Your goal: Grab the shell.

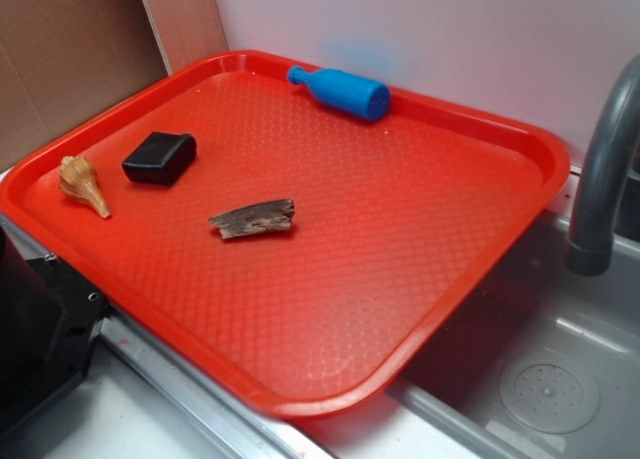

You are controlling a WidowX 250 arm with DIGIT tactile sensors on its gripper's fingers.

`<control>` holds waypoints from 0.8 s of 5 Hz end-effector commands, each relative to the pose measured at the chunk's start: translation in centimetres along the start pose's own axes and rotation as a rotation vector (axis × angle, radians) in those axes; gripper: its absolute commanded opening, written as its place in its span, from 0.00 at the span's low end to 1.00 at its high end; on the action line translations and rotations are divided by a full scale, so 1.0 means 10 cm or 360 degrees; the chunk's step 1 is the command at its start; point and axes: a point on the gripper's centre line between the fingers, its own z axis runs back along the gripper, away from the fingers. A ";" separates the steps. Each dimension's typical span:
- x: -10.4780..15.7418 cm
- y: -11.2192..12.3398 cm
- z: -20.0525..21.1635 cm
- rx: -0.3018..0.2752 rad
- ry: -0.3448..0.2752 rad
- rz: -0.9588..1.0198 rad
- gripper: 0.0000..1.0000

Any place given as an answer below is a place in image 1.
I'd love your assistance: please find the brown cardboard panel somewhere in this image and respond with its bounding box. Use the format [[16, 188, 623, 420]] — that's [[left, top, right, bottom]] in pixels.
[[1, 0, 227, 170]]

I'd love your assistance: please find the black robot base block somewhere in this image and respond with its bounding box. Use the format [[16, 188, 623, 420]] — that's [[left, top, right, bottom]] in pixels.
[[1, 231, 106, 439]]

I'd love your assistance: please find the black rectangular box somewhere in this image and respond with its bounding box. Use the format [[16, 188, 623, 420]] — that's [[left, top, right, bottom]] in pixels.
[[122, 132, 197, 186]]

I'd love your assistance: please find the grey sink faucet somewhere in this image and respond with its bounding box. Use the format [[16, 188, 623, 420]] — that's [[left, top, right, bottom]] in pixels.
[[564, 57, 639, 276]]

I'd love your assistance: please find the tan spiral sea shell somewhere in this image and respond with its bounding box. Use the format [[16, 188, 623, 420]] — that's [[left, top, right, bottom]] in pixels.
[[58, 156, 111, 219]]

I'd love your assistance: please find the blue toy bottle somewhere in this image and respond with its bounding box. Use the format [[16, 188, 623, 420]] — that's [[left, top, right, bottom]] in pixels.
[[287, 66, 391, 121]]

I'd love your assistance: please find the grey toy sink basin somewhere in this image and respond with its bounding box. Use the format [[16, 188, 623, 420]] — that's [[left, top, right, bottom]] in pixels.
[[1, 168, 639, 458]]

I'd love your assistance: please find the red plastic tray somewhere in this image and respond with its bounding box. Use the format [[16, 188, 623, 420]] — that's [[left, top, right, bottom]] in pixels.
[[1, 51, 570, 418]]

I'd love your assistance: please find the brown wood bark piece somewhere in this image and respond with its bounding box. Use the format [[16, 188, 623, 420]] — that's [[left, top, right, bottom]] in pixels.
[[208, 199, 296, 240]]

